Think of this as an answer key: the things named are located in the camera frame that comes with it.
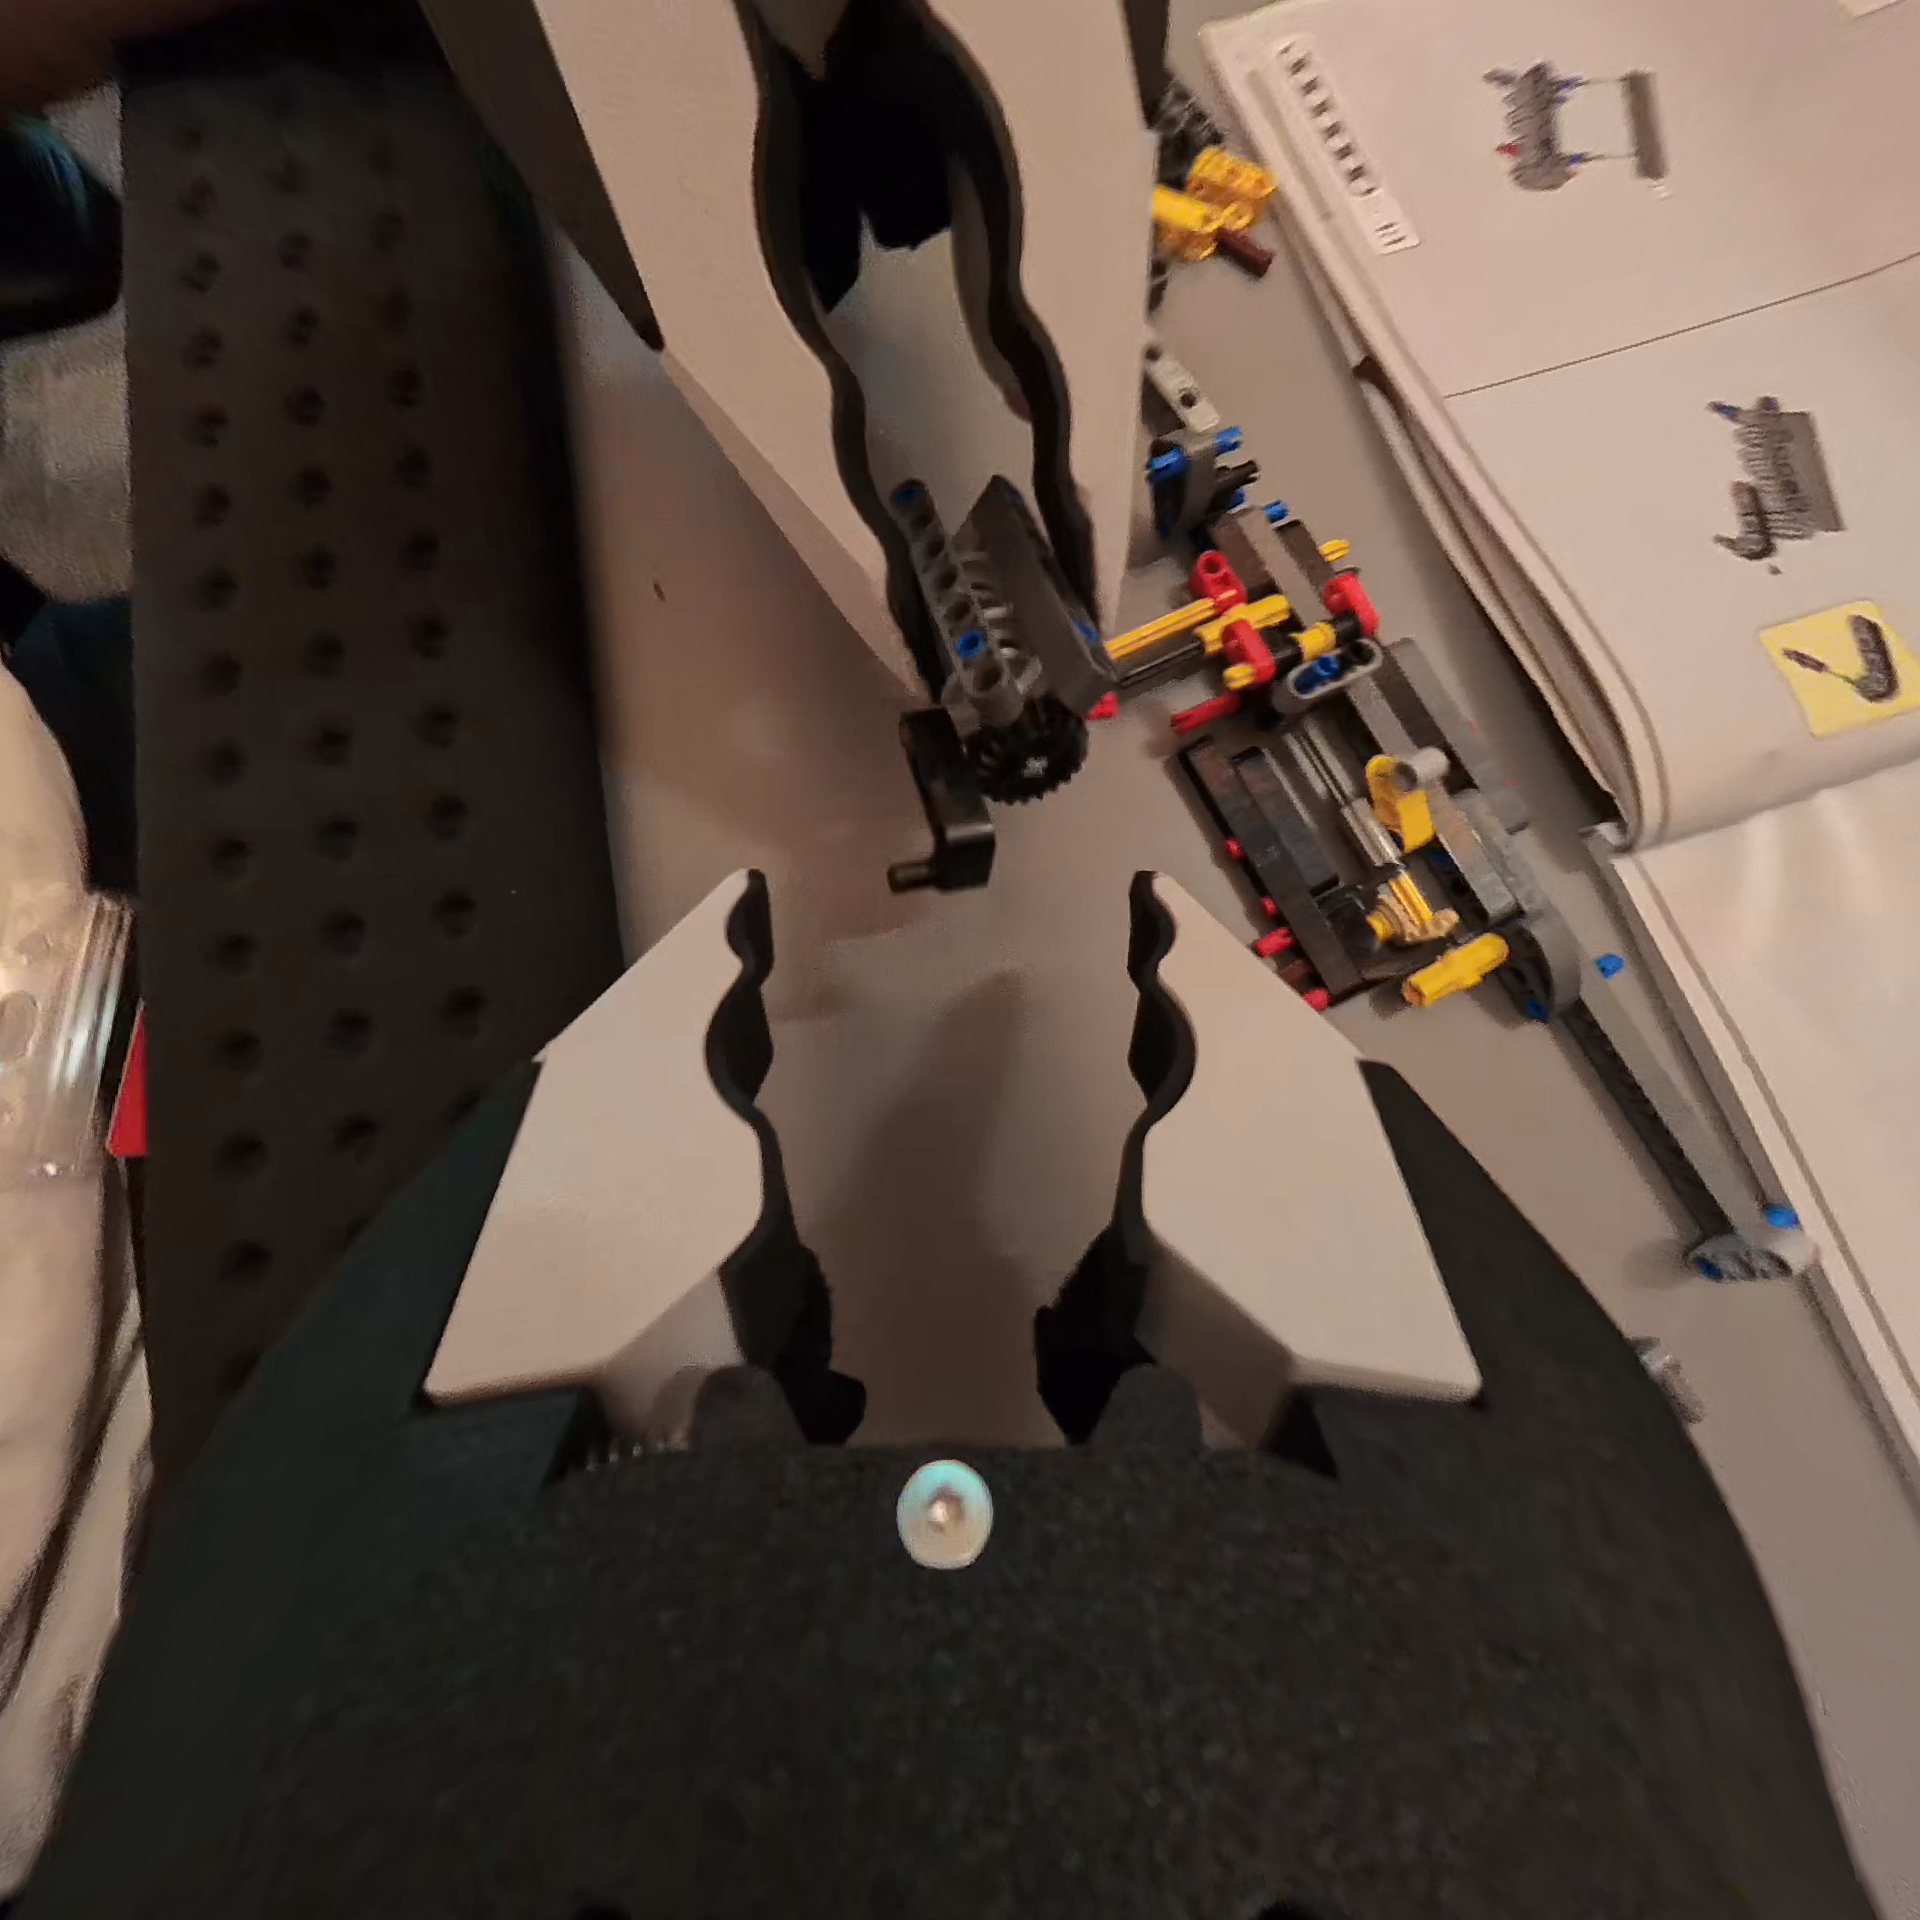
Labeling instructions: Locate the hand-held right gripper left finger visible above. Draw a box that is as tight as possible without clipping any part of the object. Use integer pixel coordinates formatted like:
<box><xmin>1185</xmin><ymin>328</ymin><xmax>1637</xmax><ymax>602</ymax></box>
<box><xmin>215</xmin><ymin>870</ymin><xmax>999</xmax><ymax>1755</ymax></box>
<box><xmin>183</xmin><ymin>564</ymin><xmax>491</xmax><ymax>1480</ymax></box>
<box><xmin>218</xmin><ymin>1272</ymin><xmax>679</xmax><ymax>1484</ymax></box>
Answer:
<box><xmin>424</xmin><ymin>866</ymin><xmax>869</xmax><ymax>1450</ymax></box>

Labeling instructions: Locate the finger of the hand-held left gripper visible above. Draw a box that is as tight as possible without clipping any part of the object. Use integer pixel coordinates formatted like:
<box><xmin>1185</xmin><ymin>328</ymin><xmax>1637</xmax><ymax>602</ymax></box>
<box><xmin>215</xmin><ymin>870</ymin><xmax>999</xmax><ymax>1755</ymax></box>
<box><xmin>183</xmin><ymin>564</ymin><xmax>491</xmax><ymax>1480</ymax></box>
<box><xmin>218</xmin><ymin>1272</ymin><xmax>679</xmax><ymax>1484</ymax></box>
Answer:
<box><xmin>421</xmin><ymin>0</ymin><xmax>928</xmax><ymax>700</ymax></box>
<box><xmin>928</xmin><ymin>0</ymin><xmax>1173</xmax><ymax>625</ymax></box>

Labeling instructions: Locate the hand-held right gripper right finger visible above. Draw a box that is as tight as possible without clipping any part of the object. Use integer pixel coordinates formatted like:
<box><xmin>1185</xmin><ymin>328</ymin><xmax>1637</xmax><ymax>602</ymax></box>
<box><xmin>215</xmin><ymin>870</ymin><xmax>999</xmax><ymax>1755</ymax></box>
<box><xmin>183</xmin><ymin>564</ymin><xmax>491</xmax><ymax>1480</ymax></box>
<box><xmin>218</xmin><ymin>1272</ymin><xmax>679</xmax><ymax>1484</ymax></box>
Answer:
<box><xmin>1035</xmin><ymin>870</ymin><xmax>1484</xmax><ymax>1450</ymax></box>

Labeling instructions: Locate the lego chassis assembly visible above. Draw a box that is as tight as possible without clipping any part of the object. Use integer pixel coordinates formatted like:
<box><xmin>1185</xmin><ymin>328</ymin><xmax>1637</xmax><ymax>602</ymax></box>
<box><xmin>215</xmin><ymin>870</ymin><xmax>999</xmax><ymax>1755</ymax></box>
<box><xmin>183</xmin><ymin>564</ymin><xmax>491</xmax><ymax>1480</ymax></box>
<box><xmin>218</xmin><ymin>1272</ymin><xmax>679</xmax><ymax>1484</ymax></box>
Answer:
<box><xmin>1101</xmin><ymin>427</ymin><xmax>1817</xmax><ymax>1285</ymax></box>

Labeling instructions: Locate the small lego beam assembly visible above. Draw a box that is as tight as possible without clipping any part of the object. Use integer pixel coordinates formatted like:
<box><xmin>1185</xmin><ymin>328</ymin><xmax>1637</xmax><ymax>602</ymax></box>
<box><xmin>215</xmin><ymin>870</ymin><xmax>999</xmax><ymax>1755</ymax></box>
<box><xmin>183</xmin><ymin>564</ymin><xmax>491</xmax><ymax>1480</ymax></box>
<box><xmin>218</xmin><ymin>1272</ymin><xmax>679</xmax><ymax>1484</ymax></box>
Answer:
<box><xmin>884</xmin><ymin>477</ymin><xmax>1125</xmax><ymax>812</ymax></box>

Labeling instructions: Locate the clear badge holder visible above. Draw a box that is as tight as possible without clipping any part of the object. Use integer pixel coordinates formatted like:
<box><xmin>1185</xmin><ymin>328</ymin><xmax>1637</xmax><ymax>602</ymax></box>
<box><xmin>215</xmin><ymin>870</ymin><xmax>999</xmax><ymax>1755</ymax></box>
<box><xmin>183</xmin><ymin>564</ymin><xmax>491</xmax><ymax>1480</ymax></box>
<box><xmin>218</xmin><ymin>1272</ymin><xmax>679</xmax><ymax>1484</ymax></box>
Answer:
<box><xmin>0</xmin><ymin>885</ymin><xmax>138</xmax><ymax>1187</ymax></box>

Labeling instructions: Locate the white shirt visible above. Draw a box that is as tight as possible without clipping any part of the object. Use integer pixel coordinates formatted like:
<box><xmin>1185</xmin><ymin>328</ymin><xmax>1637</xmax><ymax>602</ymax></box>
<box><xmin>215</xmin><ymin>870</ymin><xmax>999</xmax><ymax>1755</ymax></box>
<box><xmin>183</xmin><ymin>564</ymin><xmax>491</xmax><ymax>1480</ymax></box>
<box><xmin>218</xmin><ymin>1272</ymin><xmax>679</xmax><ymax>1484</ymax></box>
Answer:
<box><xmin>0</xmin><ymin>660</ymin><xmax>154</xmax><ymax>1846</ymax></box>

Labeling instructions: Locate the instruction booklet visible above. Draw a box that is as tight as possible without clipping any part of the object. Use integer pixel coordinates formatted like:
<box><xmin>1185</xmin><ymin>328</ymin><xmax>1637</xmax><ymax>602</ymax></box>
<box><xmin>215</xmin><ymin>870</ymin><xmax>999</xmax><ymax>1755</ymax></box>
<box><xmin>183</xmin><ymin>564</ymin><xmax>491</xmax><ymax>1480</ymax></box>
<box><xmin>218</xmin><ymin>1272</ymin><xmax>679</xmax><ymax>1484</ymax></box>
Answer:
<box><xmin>1201</xmin><ymin>0</ymin><xmax>1920</xmax><ymax>1450</ymax></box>

